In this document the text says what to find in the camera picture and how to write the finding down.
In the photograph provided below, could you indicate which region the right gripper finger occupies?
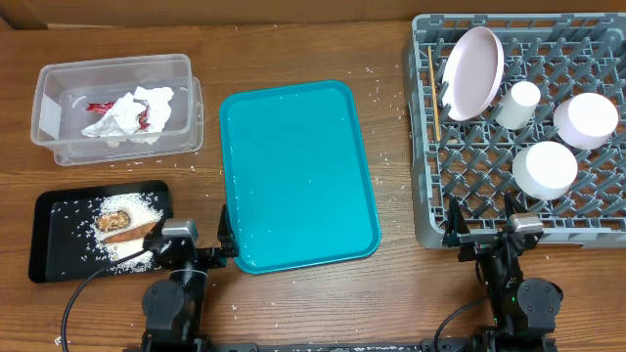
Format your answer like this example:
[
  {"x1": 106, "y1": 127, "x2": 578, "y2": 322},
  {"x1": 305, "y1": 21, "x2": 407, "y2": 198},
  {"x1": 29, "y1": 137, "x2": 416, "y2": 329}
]
[
  {"x1": 441, "y1": 196, "x2": 470, "y2": 246},
  {"x1": 504, "y1": 193, "x2": 526, "y2": 230}
]

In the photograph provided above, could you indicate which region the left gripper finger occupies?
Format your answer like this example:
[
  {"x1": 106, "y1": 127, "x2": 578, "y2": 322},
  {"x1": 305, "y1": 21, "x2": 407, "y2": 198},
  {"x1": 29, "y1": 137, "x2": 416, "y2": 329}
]
[
  {"x1": 217, "y1": 204, "x2": 239, "y2": 258},
  {"x1": 142, "y1": 222, "x2": 164, "y2": 249}
]

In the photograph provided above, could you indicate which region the teal serving tray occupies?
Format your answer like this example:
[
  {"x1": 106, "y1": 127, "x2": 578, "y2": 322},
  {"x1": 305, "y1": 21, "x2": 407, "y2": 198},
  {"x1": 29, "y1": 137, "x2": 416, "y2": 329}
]
[{"x1": 219, "y1": 80, "x2": 381, "y2": 275}]

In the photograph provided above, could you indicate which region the black plastic tray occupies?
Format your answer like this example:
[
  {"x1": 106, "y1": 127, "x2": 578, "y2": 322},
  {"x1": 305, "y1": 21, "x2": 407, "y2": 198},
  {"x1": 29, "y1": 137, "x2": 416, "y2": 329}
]
[{"x1": 28, "y1": 180, "x2": 173, "y2": 284}]

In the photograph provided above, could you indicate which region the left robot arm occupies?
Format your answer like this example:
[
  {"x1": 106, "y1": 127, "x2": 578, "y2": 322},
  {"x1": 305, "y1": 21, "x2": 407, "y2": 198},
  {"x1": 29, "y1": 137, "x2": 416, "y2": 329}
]
[{"x1": 141, "y1": 206, "x2": 239, "y2": 352}]

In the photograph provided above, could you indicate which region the grey dishwasher rack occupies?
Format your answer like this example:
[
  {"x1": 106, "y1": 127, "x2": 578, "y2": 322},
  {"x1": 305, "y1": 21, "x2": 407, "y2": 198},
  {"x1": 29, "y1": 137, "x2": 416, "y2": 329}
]
[{"x1": 404, "y1": 13, "x2": 625, "y2": 249}]

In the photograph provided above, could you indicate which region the large white plate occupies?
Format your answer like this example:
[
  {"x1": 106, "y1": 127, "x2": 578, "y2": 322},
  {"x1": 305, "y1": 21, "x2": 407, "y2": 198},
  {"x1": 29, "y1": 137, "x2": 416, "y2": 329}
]
[{"x1": 441, "y1": 26, "x2": 505, "y2": 121}]

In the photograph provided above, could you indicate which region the small white cup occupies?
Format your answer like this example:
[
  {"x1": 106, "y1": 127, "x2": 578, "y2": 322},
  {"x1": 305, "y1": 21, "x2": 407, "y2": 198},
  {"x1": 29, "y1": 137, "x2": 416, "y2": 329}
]
[{"x1": 495, "y1": 81, "x2": 541, "y2": 130}]

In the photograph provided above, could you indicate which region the red snack wrapper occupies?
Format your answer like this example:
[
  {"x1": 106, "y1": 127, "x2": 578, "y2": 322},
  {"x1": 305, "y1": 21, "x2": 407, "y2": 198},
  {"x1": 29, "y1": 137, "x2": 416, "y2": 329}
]
[{"x1": 86, "y1": 101, "x2": 150, "y2": 134}]

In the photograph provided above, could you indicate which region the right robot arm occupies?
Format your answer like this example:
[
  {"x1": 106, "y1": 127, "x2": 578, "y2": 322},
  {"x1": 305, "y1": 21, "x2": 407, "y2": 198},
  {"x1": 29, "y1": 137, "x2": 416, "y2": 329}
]
[{"x1": 432, "y1": 194, "x2": 563, "y2": 352}]

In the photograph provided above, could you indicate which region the white bowl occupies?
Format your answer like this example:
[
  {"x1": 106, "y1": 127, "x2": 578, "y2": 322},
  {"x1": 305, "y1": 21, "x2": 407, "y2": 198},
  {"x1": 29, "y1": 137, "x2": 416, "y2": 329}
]
[{"x1": 553, "y1": 93, "x2": 618, "y2": 150}]

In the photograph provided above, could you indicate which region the brown carrot stick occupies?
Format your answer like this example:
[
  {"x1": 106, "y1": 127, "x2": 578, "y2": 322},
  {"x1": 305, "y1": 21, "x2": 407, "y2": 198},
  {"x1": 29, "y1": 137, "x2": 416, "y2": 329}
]
[{"x1": 103, "y1": 222, "x2": 157, "y2": 244}]

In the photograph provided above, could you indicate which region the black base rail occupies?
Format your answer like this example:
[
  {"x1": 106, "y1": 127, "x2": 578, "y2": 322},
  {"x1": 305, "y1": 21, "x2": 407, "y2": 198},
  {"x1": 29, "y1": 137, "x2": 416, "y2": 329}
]
[{"x1": 121, "y1": 336, "x2": 559, "y2": 352}]

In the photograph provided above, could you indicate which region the golden brown food scrap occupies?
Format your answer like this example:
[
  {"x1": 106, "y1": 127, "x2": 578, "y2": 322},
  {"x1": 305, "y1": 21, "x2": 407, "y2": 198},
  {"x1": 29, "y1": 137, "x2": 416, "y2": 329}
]
[{"x1": 96, "y1": 210, "x2": 131, "y2": 233}]

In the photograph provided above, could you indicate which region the white tissue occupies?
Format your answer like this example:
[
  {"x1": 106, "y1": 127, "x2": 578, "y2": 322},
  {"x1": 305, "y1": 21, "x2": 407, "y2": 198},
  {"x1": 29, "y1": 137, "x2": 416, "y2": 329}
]
[
  {"x1": 81, "y1": 93, "x2": 147, "y2": 138},
  {"x1": 133, "y1": 87, "x2": 174, "y2": 135}
]

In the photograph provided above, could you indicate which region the wooden chopstick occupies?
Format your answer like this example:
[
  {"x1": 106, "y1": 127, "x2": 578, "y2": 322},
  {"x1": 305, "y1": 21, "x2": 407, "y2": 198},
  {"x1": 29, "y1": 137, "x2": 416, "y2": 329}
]
[{"x1": 427, "y1": 46, "x2": 441, "y2": 143}]

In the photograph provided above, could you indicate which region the white rice pile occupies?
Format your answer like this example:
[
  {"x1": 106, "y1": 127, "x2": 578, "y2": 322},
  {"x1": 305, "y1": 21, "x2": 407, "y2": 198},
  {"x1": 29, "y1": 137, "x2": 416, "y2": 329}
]
[{"x1": 51, "y1": 192, "x2": 167, "y2": 274}]

